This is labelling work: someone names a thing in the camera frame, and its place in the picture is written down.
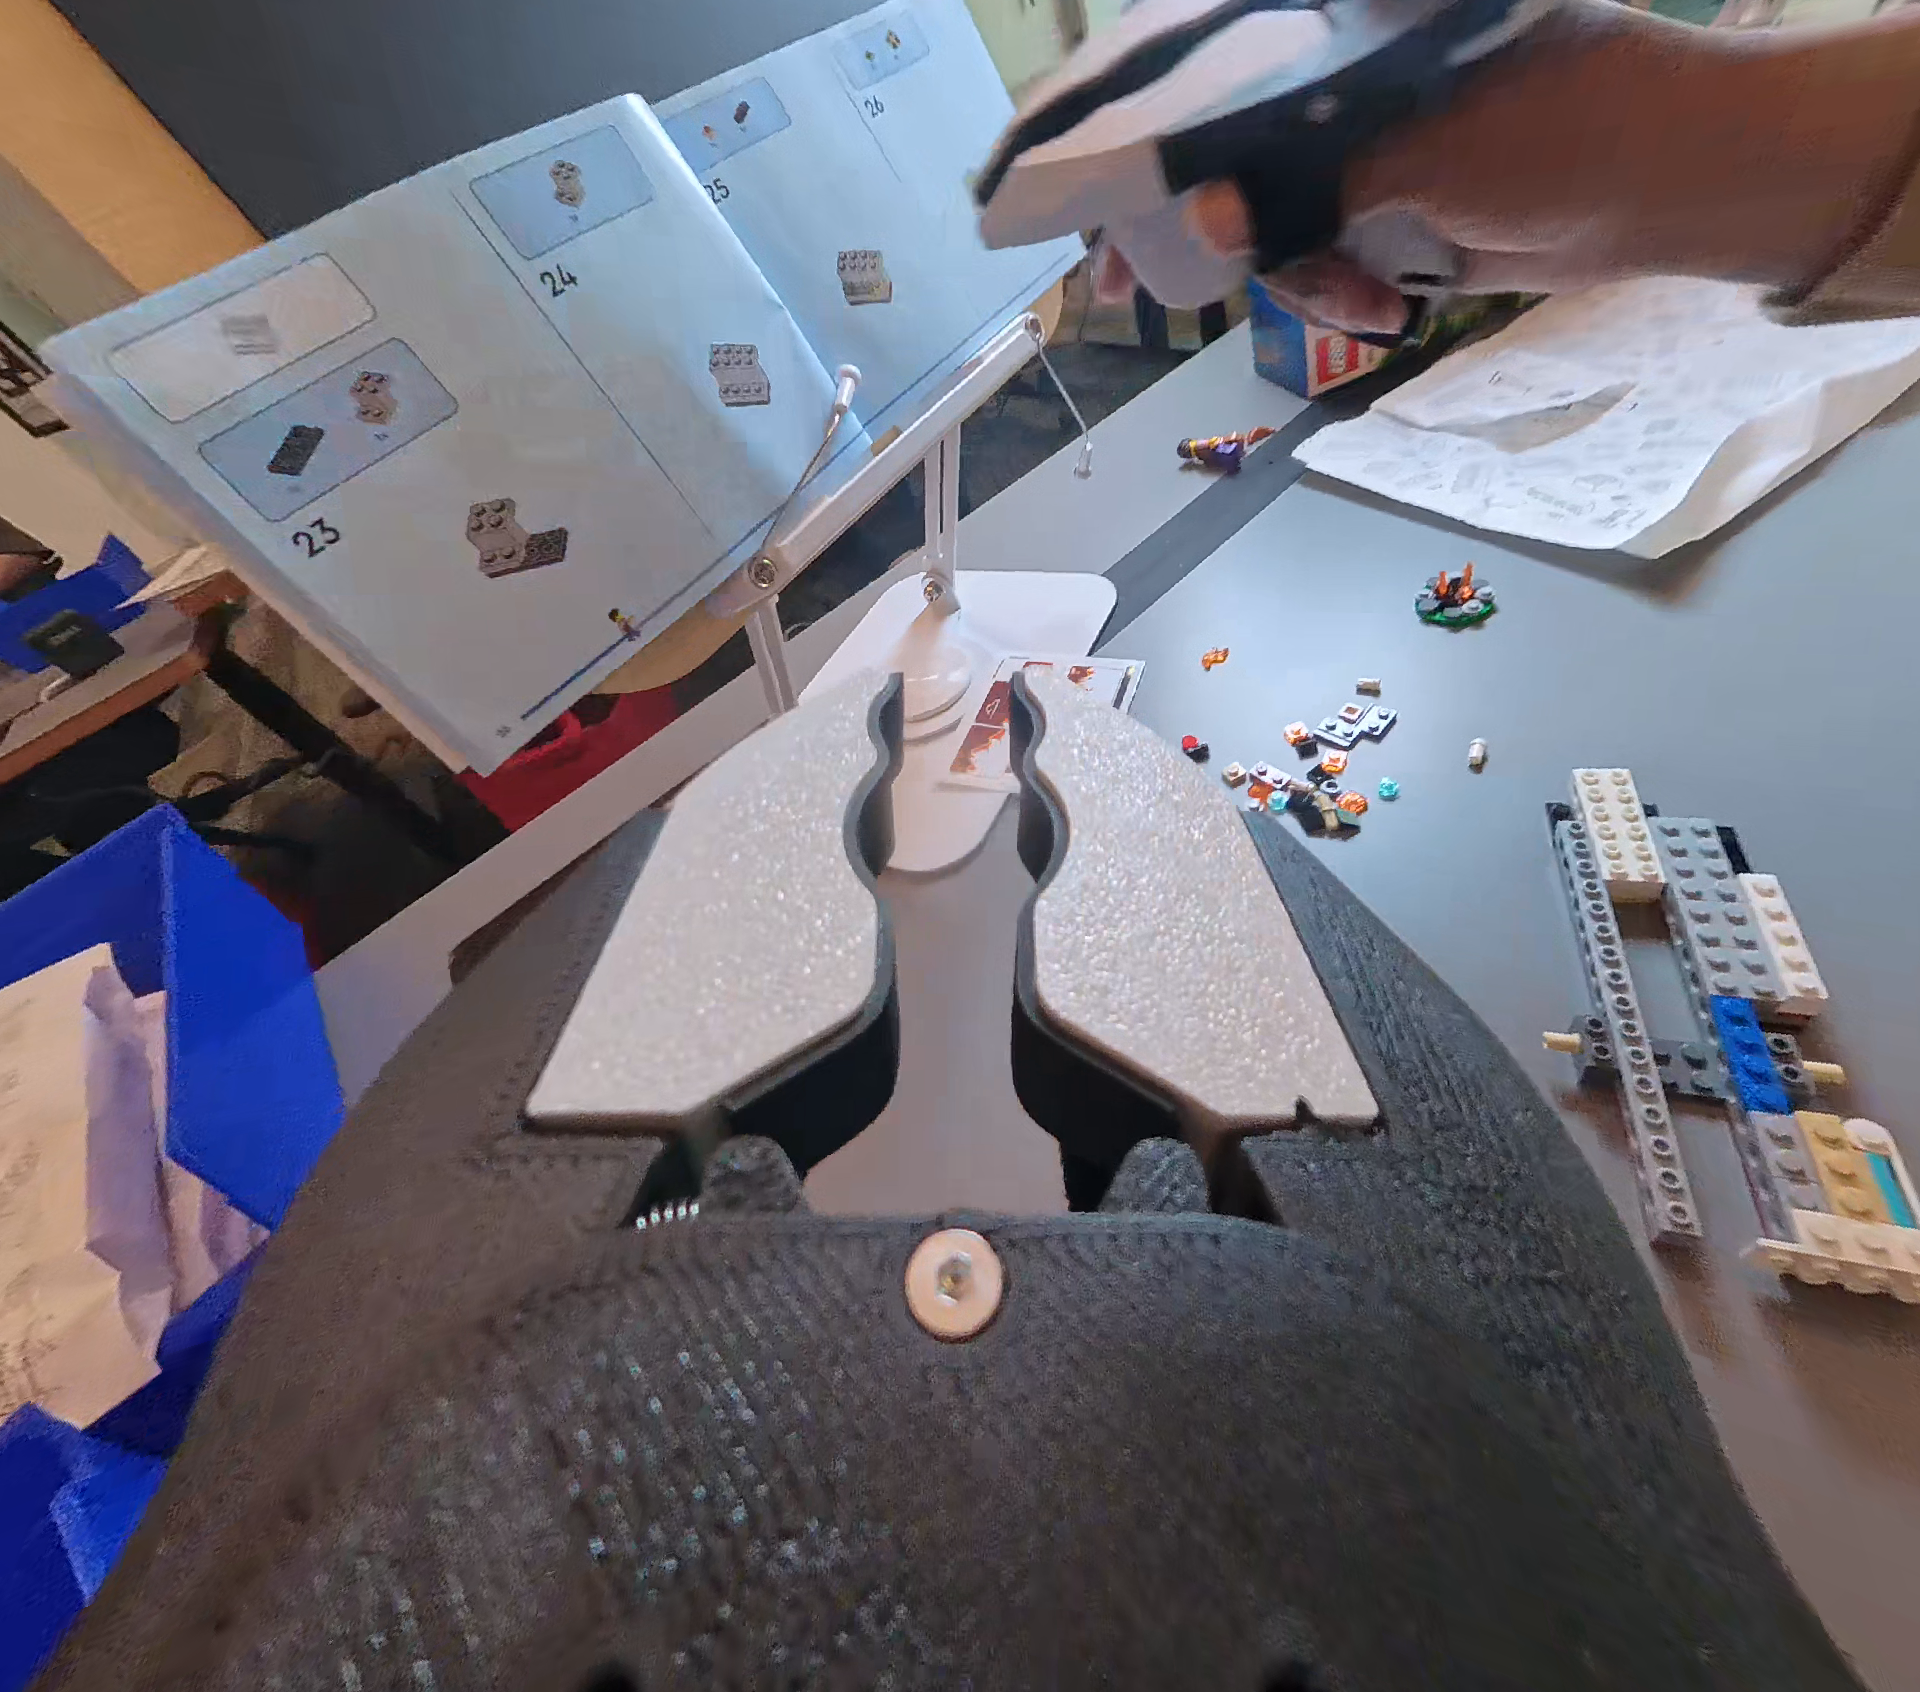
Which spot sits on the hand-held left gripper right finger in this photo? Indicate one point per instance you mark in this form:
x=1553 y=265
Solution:
x=1185 y=956

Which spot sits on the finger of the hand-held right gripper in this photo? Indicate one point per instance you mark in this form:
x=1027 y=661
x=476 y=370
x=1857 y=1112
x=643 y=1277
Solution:
x=1200 y=26
x=1080 y=185

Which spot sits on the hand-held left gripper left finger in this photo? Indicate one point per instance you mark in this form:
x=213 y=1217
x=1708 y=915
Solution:
x=720 y=943

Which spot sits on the grey lego model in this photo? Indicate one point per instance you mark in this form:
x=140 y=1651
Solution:
x=1695 y=913

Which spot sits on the instruction booklet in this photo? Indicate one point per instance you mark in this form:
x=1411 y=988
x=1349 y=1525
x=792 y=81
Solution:
x=524 y=373

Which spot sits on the person's right forearm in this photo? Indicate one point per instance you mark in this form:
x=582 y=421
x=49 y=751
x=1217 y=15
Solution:
x=1882 y=146

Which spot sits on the pile of loose lego pieces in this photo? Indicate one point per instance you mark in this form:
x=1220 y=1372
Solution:
x=1305 y=801

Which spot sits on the black lego plate assembly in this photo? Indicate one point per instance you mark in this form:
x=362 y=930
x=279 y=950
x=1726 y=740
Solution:
x=1354 y=724

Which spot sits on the lego set box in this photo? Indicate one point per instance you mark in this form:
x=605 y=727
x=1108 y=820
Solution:
x=1328 y=350

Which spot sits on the lego minifigure with guitar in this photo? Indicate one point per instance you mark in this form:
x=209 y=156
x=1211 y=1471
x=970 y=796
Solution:
x=1223 y=451

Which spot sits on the lego campfire on green plate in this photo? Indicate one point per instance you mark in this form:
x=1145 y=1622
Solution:
x=1455 y=605

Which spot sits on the person's right hand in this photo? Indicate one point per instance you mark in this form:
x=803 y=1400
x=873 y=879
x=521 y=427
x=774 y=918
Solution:
x=1620 y=162

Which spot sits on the sticker sheet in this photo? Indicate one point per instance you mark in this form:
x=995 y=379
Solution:
x=1102 y=680

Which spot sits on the white book stand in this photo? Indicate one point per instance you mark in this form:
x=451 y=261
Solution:
x=1021 y=612

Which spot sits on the blue storage bin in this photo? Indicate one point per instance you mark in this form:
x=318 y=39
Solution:
x=240 y=972

